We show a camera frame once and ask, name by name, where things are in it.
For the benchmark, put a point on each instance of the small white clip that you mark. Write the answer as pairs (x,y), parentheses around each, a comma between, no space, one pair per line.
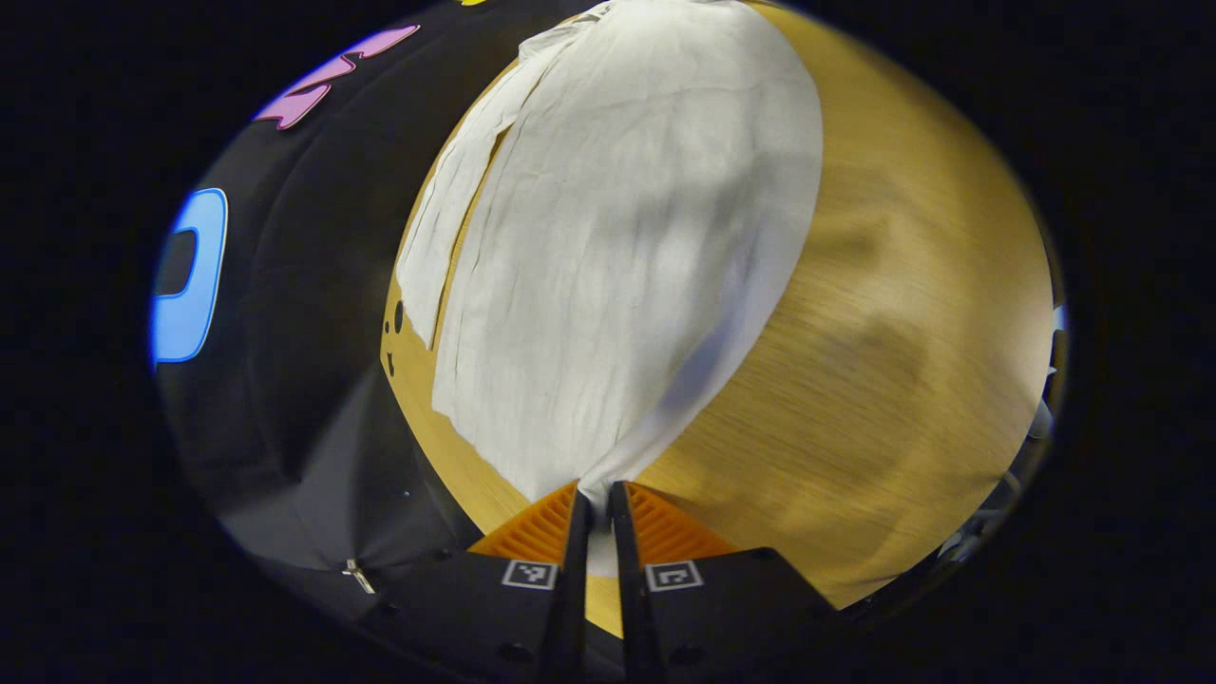
(359,575)

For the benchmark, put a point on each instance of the white jeans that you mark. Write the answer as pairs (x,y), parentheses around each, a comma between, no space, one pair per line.
(627,237)

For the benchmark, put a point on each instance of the black backdrop cloth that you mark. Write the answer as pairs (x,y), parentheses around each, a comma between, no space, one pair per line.
(304,332)

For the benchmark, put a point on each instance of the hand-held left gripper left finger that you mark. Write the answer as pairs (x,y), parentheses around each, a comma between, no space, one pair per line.
(570,608)

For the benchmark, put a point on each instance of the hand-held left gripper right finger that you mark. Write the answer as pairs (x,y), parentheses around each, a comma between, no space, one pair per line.
(629,608)

